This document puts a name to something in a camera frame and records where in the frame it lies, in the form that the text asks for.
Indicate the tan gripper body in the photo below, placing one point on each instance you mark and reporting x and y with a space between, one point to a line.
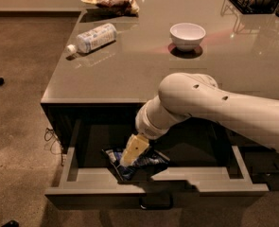
147 126

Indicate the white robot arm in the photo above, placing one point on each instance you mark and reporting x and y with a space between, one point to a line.
182 96

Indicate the brown snack bag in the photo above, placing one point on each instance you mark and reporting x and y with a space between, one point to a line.
122 7

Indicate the dark grey cabinet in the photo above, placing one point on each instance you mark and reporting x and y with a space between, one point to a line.
110 85

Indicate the open grey top drawer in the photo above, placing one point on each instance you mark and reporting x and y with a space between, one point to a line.
199 160

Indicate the metal drawer handle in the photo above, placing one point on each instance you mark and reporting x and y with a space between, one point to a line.
156 201

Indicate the white ceramic bowl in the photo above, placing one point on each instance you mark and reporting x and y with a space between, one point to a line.
187 36

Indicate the clear plastic water bottle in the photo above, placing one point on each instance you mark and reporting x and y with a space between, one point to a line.
93 39

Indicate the blue chip bag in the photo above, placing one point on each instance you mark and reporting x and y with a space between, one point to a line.
149 163

